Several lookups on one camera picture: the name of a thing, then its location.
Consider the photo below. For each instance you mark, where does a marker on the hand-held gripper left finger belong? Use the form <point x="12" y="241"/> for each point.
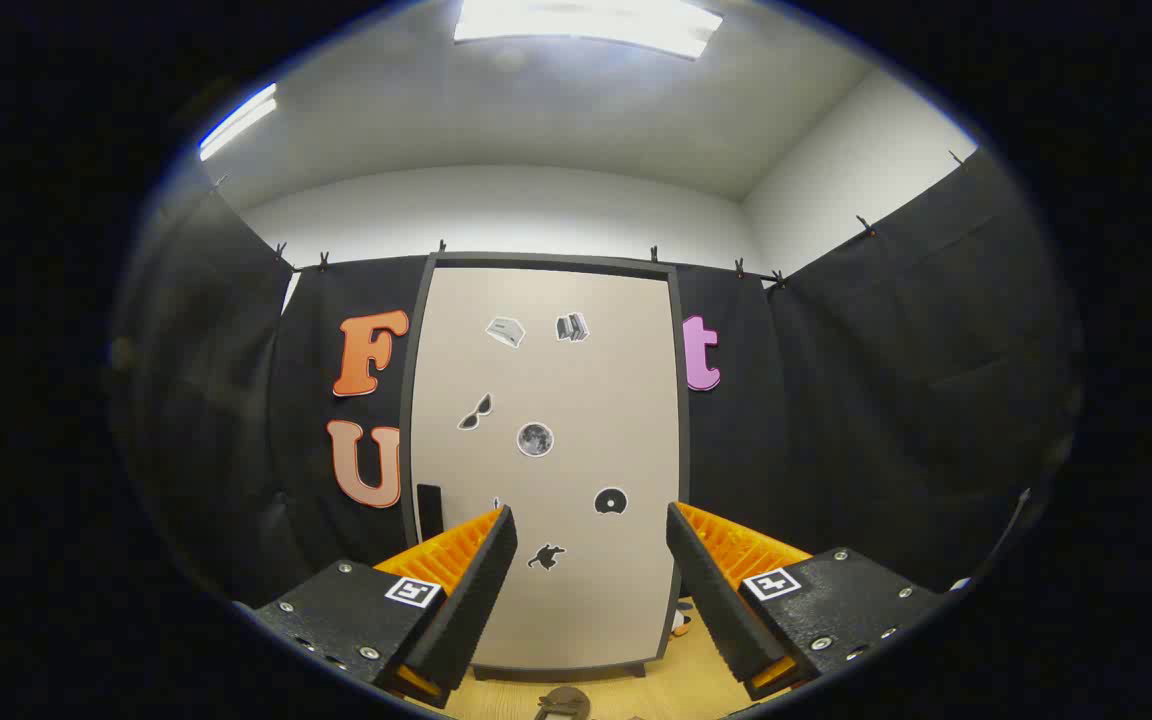
<point x="476" y="600"/>

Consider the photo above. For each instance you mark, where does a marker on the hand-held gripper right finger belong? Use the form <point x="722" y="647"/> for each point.
<point x="716" y="610"/>

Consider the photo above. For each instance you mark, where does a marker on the beige shoe cabinet door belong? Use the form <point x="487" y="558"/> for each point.
<point x="576" y="390"/>

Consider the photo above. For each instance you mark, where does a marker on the dark grey shoe cabinet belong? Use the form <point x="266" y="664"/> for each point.
<point x="536" y="259"/>

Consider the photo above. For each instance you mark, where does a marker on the small orange white object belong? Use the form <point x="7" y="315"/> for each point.
<point x="681" y="622"/>

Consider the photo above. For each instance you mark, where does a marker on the black backdrop cloth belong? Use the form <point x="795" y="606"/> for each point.
<point x="886" y="400"/>

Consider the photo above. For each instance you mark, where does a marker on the long ceiling strip light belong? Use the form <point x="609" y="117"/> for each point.
<point x="236" y="122"/>

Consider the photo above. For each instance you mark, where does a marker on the rectangular ceiling light panel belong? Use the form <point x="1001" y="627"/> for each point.
<point x="586" y="25"/>

